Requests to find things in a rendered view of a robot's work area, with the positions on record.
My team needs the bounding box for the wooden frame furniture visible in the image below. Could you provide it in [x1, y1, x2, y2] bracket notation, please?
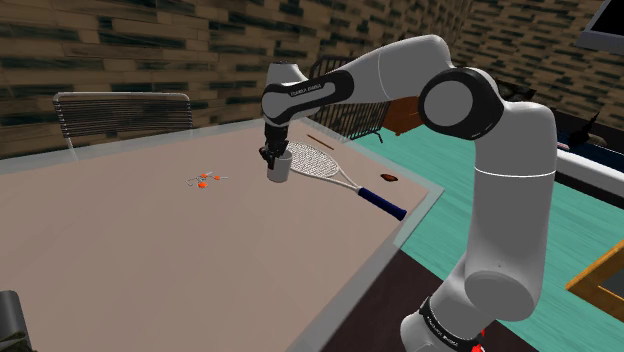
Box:
[564, 238, 624, 323]

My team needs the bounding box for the dark sofa with white edge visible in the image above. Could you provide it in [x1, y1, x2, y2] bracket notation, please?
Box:
[492, 77, 624, 211]

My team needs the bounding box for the brown wooden cabinet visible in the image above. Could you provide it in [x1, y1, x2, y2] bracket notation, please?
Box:
[381, 95, 426, 137]

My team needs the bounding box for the black wire chair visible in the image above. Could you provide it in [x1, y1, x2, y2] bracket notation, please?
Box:
[308, 55, 392, 145]

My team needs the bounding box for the grey framed wall screen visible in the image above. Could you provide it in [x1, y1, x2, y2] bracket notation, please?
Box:
[575, 0, 624, 56]

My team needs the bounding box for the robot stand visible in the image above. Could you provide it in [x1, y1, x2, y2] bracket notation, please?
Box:
[319, 249, 540, 352]

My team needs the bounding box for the white tennis racket blue handle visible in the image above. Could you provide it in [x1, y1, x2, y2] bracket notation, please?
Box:
[285, 141, 408, 222]

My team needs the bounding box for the dark grey object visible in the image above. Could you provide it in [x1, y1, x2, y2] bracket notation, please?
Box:
[0, 290, 36, 352]

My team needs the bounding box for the white cup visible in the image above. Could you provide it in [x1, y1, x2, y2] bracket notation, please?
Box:
[266, 148, 294, 184]

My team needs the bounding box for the table with pale rim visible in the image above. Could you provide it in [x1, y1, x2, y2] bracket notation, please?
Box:
[0, 115, 446, 352]

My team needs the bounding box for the brown pencil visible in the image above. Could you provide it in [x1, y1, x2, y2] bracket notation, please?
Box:
[306, 133, 336, 151]

